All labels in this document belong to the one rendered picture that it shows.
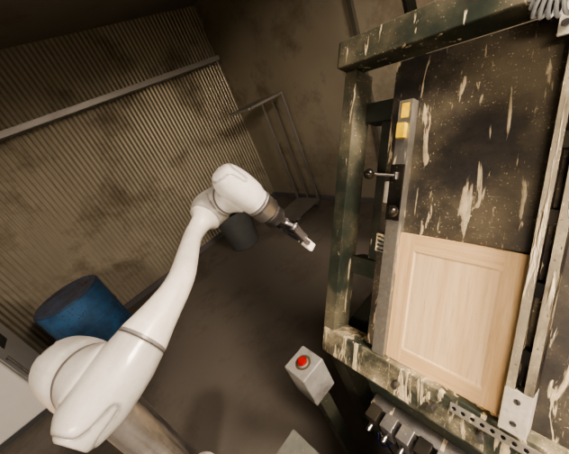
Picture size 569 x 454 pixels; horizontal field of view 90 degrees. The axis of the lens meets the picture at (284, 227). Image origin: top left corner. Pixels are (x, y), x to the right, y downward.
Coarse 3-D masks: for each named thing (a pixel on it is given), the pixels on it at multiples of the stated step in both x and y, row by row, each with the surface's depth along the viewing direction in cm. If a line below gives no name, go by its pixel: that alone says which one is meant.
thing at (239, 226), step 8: (232, 216) 379; (240, 216) 386; (248, 216) 401; (224, 224) 385; (232, 224) 385; (240, 224) 389; (248, 224) 399; (224, 232) 397; (232, 232) 392; (240, 232) 394; (248, 232) 401; (256, 232) 417; (232, 240) 400; (240, 240) 399; (248, 240) 404; (256, 240) 414; (240, 248) 407; (248, 248) 409
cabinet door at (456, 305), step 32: (416, 256) 100; (448, 256) 92; (480, 256) 85; (512, 256) 79; (416, 288) 101; (448, 288) 92; (480, 288) 86; (512, 288) 79; (416, 320) 101; (448, 320) 93; (480, 320) 86; (512, 320) 80; (416, 352) 102; (448, 352) 93; (480, 352) 86; (448, 384) 94; (480, 384) 87
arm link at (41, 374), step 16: (80, 336) 62; (48, 352) 58; (64, 352) 55; (32, 368) 57; (48, 368) 53; (32, 384) 55; (48, 384) 52; (48, 400) 52; (144, 400) 70; (128, 416) 64; (144, 416) 67; (160, 416) 72; (128, 432) 64; (144, 432) 66; (160, 432) 70; (176, 432) 76; (128, 448) 65; (144, 448) 66; (160, 448) 69; (176, 448) 73; (192, 448) 79
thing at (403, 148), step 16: (400, 112) 100; (416, 112) 99; (400, 144) 100; (400, 160) 101; (400, 224) 103; (384, 240) 107; (384, 256) 107; (384, 272) 107; (384, 288) 108; (384, 304) 108; (384, 320) 108; (384, 336) 109; (384, 352) 110
